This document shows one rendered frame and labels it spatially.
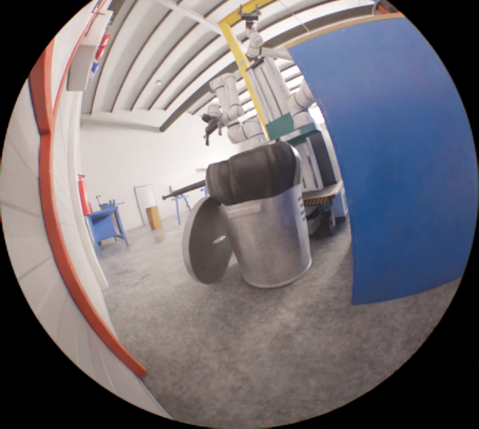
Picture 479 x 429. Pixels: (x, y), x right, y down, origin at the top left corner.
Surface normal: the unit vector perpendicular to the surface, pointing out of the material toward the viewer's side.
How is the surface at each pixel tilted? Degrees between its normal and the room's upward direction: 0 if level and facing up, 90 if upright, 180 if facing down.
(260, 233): 93
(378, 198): 90
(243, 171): 92
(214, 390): 0
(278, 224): 93
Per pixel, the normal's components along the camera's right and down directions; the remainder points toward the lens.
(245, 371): -0.28, -0.96
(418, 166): -0.57, 0.17
